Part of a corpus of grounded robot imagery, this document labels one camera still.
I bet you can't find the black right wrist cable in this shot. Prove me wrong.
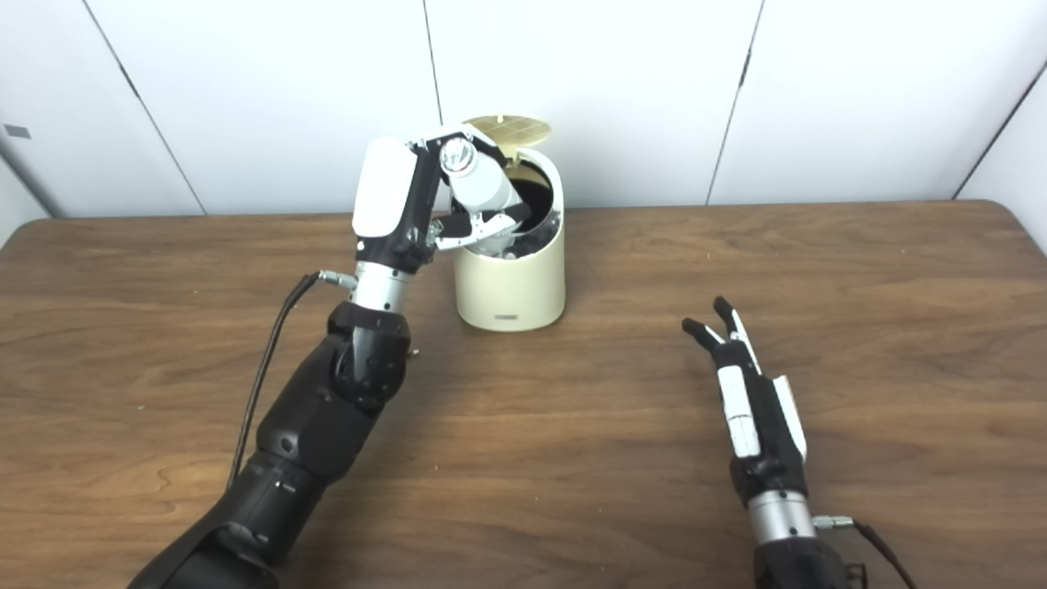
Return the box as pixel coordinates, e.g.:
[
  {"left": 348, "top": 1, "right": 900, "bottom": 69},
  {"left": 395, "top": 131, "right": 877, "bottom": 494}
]
[{"left": 812, "top": 515, "right": 918, "bottom": 589}]

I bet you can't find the small white plastic bottle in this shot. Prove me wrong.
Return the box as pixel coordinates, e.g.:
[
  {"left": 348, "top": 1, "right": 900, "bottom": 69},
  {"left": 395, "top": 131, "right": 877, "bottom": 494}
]
[{"left": 439, "top": 136, "right": 524, "bottom": 246}]

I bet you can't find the cream round bin lid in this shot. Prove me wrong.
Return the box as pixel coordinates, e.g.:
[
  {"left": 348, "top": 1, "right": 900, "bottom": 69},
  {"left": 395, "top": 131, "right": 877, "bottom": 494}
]
[{"left": 463, "top": 115, "right": 552, "bottom": 166}]

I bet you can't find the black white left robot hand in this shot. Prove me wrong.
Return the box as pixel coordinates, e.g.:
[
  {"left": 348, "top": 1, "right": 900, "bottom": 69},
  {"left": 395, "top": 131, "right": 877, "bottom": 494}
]
[{"left": 352, "top": 123, "right": 532, "bottom": 276}]

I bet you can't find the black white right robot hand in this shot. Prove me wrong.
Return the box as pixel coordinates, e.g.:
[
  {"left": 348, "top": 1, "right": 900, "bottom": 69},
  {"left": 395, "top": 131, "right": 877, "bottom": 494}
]
[{"left": 681, "top": 296, "right": 810, "bottom": 506}]

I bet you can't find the cream-colored round bin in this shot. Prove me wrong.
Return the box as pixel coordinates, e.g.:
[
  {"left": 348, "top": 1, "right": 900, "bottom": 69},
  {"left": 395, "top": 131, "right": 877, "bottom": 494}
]
[{"left": 453, "top": 147, "right": 567, "bottom": 333}]

